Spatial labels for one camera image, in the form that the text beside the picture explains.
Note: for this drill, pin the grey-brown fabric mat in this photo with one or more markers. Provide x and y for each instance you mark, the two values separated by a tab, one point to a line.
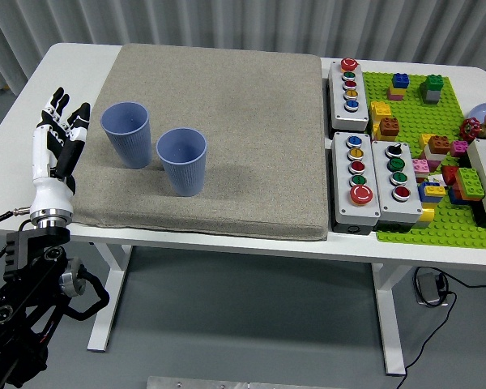
235	142

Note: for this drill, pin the magenta toy brick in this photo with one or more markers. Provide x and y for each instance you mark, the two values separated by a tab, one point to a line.
459	148

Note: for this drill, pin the blue toy brick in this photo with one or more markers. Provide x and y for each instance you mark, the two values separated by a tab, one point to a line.
453	197
423	194
401	80

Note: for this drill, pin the green studded baseplate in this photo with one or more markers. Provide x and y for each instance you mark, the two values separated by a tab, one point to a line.
409	117

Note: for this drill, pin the brown toy brick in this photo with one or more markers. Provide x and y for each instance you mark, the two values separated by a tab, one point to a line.
389	127

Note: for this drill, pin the red flower-shaped toy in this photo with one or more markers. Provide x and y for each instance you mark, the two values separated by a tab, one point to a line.
470	129

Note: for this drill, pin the red toy brick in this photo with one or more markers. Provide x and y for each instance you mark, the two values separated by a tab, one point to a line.
450	176

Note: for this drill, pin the grey five-button control box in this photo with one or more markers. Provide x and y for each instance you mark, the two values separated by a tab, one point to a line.
348	117
348	210

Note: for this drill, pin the grey four-button control box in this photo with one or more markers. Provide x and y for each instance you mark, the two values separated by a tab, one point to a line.
401	210

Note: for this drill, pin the grey pleated curtain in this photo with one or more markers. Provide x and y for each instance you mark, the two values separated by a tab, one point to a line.
227	20

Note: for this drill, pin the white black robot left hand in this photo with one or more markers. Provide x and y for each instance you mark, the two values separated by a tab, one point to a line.
44	162

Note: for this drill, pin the grey power adapter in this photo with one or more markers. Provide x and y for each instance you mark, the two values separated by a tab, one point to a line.
427	287

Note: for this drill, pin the grey toy brick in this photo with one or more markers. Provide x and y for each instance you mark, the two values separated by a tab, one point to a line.
431	97

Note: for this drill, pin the pink toy brick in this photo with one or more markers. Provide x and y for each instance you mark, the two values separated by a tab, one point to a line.
421	165
395	97

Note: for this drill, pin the light green toy brick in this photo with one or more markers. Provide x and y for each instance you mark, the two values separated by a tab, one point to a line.
470	182

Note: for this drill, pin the white toy brick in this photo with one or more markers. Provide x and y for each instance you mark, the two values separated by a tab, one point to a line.
433	156

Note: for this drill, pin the light blue plate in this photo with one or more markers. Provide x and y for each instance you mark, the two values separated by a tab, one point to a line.
480	111

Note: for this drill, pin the blue ribbed plastic cup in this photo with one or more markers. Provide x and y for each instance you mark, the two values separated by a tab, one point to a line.
184	174
129	146

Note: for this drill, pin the yellow round toy brick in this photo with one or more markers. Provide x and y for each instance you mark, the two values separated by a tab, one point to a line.
427	212

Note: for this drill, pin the white table leg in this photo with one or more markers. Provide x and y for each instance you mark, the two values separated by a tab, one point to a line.
389	316
109	300

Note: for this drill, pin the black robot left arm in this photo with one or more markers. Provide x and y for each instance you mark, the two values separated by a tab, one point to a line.
28	259

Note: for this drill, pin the orange toy brick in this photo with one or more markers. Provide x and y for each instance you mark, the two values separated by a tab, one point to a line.
470	198
439	144

